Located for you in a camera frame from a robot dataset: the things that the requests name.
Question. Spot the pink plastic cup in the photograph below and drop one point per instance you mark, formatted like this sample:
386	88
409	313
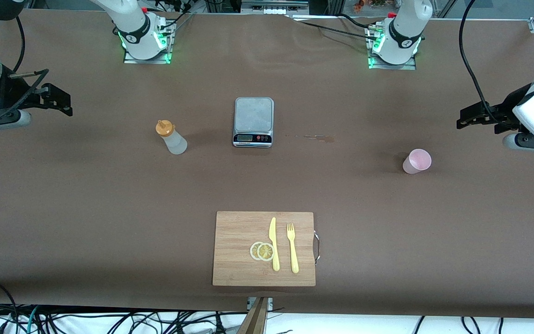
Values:
416	161

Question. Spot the wooden post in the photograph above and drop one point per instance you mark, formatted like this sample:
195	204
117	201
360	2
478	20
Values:
254	320

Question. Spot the translucent orange-capped sauce bottle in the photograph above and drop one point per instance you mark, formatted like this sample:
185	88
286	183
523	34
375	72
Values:
173	139

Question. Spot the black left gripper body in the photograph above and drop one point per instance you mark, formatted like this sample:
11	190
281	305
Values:
509	110

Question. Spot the bamboo cutting board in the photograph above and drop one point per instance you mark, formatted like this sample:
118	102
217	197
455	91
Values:
239	250

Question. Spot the silver digital kitchen scale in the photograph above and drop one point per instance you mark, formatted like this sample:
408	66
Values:
253	121

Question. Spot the metal table bracket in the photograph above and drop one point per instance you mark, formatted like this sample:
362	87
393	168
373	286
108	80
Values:
270	304

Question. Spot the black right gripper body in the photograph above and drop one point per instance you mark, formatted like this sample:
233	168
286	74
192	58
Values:
11	93

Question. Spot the yellow plastic fork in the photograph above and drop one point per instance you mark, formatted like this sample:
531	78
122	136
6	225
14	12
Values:
293	250

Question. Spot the yellow plastic knife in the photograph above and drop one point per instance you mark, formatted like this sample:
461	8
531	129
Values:
274	246

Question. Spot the white power strip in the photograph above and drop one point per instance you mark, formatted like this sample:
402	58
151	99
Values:
274	6

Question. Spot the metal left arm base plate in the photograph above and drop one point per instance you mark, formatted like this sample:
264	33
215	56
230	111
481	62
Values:
392	66

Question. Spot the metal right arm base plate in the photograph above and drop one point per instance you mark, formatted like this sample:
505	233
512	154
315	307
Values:
132	59

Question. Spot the lemon slice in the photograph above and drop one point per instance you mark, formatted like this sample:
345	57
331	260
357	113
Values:
265	252
253	250

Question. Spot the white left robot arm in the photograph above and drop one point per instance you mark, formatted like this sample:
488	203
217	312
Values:
403	37

